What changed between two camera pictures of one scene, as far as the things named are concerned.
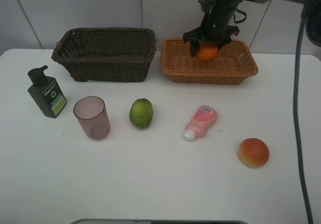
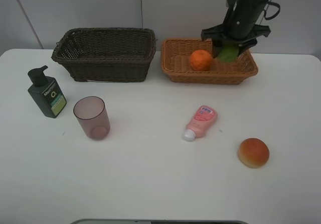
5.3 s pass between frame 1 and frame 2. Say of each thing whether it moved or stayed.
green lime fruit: moved
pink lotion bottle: stayed
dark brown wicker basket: stayed
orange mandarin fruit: moved
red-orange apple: stayed
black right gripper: moved
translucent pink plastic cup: stayed
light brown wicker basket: stayed
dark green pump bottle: stayed
